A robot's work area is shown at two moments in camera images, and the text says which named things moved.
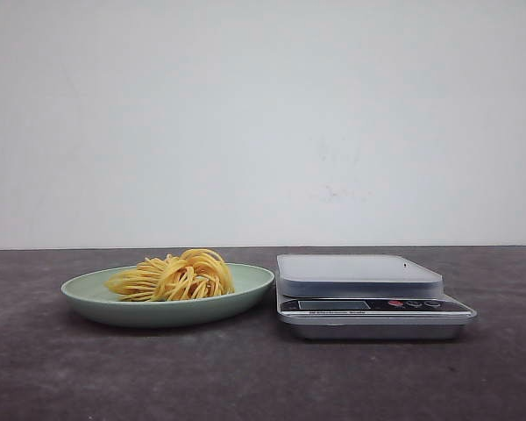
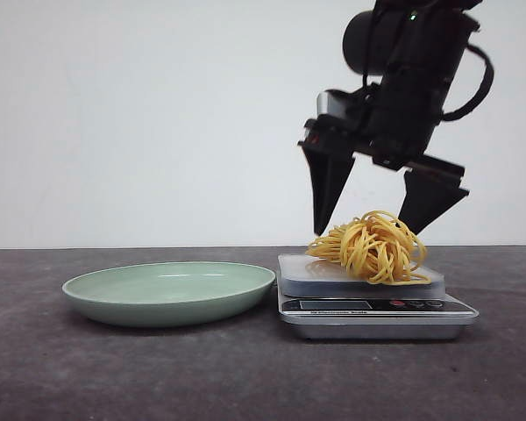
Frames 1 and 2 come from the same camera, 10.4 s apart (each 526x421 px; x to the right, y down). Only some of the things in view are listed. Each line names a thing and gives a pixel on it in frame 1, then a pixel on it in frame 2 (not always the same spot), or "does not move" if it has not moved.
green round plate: x=94 y=303 does not move
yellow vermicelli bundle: x=193 y=274 to x=375 y=246
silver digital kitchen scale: x=366 y=297 does not move
